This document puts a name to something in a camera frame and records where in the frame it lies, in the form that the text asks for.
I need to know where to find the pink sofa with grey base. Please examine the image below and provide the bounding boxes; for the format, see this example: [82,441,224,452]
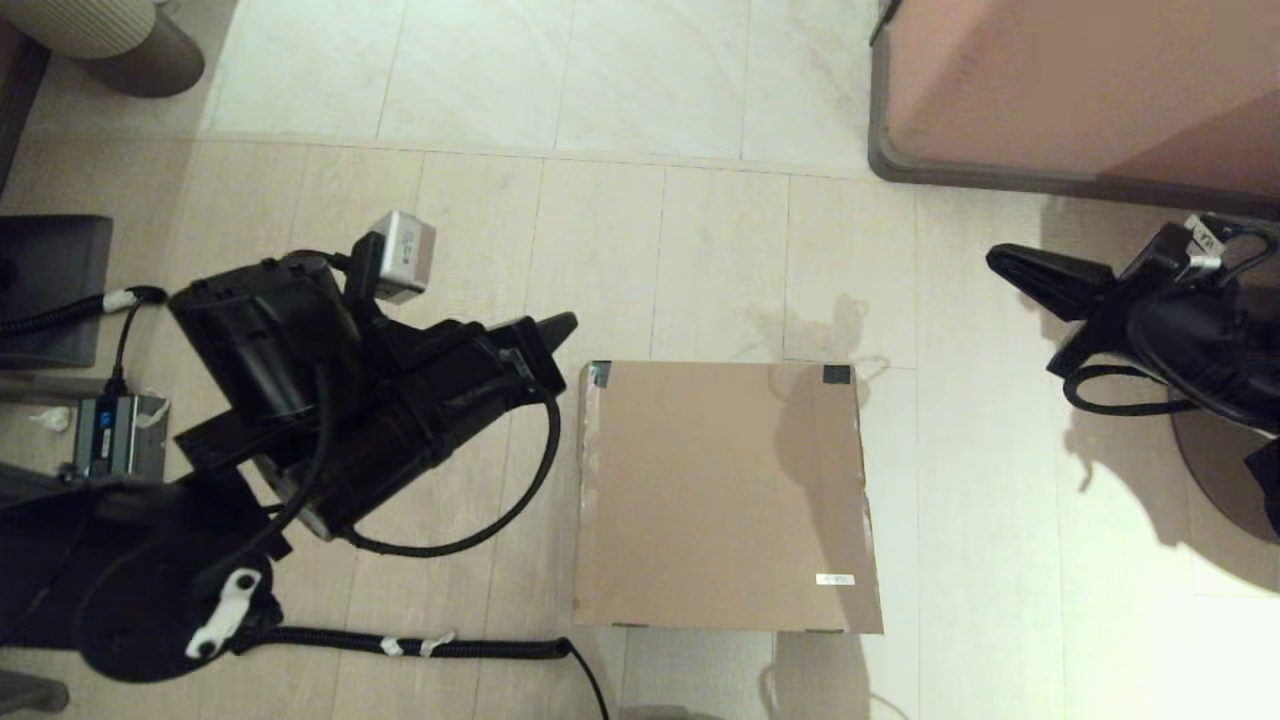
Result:
[868,0,1280,219]

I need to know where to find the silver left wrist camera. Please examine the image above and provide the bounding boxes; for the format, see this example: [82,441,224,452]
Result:
[370,210,438,305]

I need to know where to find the dark grey square block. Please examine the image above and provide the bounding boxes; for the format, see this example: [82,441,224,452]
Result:
[0,215,113,369]

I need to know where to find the grey-brown furniture foot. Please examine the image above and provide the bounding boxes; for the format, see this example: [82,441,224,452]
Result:
[0,672,69,715]

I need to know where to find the round brown table base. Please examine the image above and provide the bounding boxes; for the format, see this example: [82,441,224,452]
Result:
[1172,405,1280,546]

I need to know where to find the black sleeved cable white tape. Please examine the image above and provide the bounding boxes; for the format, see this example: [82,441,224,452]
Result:
[0,286,169,396]

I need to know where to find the striped beige round pouf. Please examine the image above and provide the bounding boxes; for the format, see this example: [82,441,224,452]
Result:
[0,0,205,98]

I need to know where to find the grey power supply unit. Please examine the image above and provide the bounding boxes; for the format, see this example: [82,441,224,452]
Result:
[72,393,171,479]

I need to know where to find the black coiled cable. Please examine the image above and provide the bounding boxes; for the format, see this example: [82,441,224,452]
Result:
[230,628,611,720]

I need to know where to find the brown cardboard shoe box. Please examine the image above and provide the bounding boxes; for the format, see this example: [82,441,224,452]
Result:
[573,360,885,636]

